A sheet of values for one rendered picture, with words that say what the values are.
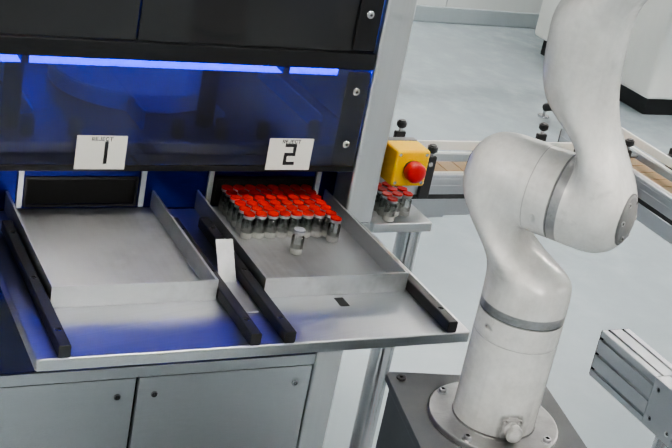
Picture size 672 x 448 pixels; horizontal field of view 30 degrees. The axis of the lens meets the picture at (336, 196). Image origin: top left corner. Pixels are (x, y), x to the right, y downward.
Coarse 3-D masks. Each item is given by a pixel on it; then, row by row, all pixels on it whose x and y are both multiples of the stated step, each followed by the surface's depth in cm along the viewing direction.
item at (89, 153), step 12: (84, 144) 204; (96, 144) 205; (120, 144) 206; (84, 156) 205; (96, 156) 205; (108, 156) 206; (120, 156) 207; (84, 168) 205; (96, 168) 206; (108, 168) 207; (120, 168) 208
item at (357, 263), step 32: (224, 224) 214; (352, 224) 227; (256, 256) 212; (288, 256) 215; (320, 256) 217; (352, 256) 219; (384, 256) 216; (288, 288) 200; (320, 288) 203; (352, 288) 206; (384, 288) 209
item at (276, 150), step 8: (272, 144) 218; (280, 144) 219; (304, 144) 221; (312, 144) 222; (272, 152) 219; (280, 152) 220; (288, 152) 221; (296, 152) 221; (304, 152) 222; (272, 160) 220; (280, 160) 221; (288, 160) 221; (296, 160) 222; (304, 160) 223; (272, 168) 221; (280, 168) 221; (288, 168) 222; (296, 168) 223; (304, 168) 223
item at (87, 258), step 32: (32, 224) 208; (64, 224) 210; (96, 224) 212; (128, 224) 215; (160, 224) 217; (32, 256) 193; (64, 256) 199; (96, 256) 201; (128, 256) 204; (160, 256) 206; (192, 256) 204; (64, 288) 184; (96, 288) 186; (128, 288) 188; (160, 288) 190; (192, 288) 193
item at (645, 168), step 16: (640, 144) 285; (640, 160) 276; (656, 160) 285; (640, 176) 273; (656, 176) 276; (640, 192) 272; (656, 192) 268; (640, 208) 272; (656, 208) 268; (656, 224) 268
